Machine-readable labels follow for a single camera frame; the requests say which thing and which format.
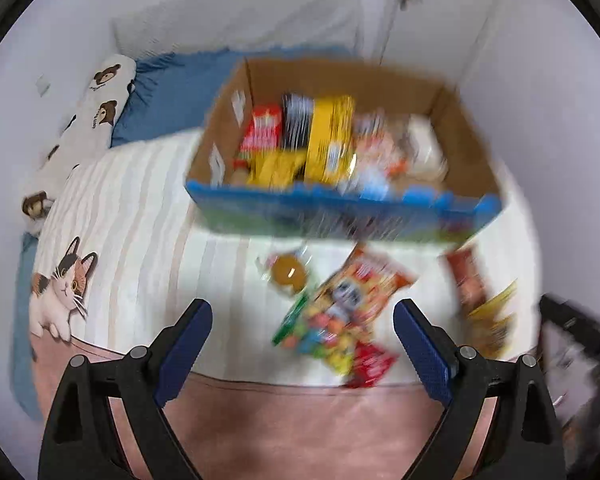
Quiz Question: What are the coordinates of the yellow biscuit bag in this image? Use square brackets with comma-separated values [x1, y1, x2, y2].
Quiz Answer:
[465, 281, 517, 360]

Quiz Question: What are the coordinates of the dark red snack packet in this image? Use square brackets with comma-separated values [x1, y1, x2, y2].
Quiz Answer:
[444, 247, 486, 314]

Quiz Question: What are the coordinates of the small red snack packet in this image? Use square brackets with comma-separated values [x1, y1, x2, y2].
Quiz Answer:
[344, 341, 398, 389]

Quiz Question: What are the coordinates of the orange cartoon snack bag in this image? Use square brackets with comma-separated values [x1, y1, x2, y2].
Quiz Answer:
[311, 243, 417, 330]

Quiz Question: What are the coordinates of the white grey snack packet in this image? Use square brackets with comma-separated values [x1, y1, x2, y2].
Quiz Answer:
[400, 114, 448, 182]

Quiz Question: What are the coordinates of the yellow chip bag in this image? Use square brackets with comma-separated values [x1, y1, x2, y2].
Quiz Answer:
[247, 150, 306, 190]

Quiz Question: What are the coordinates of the colourful candy ball bag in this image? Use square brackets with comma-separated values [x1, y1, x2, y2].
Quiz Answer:
[272, 290, 373, 376]

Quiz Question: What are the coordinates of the striped cream quilt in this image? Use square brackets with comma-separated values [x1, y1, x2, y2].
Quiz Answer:
[33, 129, 541, 387]

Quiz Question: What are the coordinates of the bear print pillow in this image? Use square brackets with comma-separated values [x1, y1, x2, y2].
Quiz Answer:
[21, 54, 136, 236]

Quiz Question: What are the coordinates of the big yellow black bag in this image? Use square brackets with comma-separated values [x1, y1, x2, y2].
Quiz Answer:
[304, 96, 355, 186]

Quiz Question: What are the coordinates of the blue cardboard snack box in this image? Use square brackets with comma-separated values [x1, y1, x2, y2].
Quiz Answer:
[185, 56, 503, 242]

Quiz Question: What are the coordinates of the red box snack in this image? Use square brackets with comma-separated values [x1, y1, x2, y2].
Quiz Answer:
[233, 104, 283, 169]

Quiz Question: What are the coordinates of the blue bed sheet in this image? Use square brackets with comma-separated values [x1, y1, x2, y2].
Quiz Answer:
[9, 44, 357, 421]

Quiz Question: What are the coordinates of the white door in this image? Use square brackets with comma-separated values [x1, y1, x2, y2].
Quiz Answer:
[373, 0, 498, 84]

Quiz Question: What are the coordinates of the grey headboard cushion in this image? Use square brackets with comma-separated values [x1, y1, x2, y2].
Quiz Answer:
[112, 0, 363, 58]

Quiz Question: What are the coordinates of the wall socket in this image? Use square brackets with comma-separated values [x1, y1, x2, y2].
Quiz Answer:
[35, 75, 50, 96]

